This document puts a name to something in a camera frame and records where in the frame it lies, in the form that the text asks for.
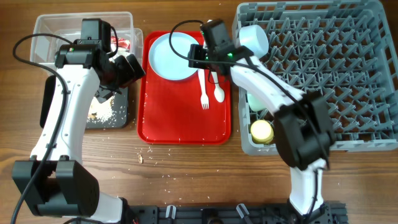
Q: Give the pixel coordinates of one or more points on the red snack wrapper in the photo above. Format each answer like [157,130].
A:
[123,43]

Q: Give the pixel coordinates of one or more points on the yellow cup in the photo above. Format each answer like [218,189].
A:
[262,132]

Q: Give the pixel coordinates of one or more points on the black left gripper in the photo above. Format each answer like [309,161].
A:
[129,74]

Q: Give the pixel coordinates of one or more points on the food scrap on table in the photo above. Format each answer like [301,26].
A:
[140,159]

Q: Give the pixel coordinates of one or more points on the white plastic spoon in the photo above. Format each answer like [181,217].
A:
[218,92]

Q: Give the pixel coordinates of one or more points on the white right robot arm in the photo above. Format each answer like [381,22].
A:
[302,127]

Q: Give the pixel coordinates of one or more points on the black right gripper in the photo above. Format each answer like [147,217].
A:
[196,51]

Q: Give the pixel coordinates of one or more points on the white plastic fork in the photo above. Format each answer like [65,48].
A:
[204,97]

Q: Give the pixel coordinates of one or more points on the rice and food leftovers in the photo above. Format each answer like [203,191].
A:
[104,112]

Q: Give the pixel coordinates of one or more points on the clear plastic waste bin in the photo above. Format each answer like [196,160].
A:
[68,26]

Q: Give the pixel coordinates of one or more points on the red serving tray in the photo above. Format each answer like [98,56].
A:
[170,112]

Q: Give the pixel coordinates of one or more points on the light blue plate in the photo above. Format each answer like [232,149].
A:
[165,62]

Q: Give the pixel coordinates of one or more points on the black food waste tray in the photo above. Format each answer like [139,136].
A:
[102,95]

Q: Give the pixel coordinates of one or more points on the grey dishwasher rack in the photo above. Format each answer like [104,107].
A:
[344,50]

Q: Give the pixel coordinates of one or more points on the light blue bowl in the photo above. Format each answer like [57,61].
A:
[255,39]

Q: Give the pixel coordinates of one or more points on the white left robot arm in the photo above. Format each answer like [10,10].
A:
[53,181]

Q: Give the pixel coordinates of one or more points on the green bowl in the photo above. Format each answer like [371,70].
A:
[254,104]

